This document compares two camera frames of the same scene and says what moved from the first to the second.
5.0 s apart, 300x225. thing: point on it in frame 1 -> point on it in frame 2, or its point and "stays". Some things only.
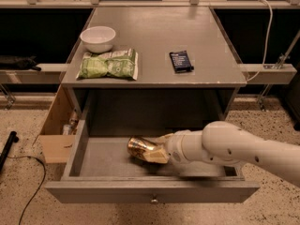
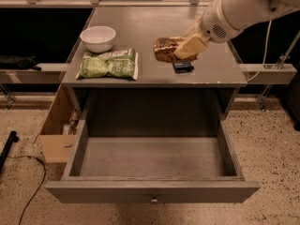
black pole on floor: [7, 145] stays
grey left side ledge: [50, 73] stays
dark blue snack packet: [181, 61] stays
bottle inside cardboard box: [71, 127] stays
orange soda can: [137, 146] -> [164, 49]
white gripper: [175, 148] -> [216, 22]
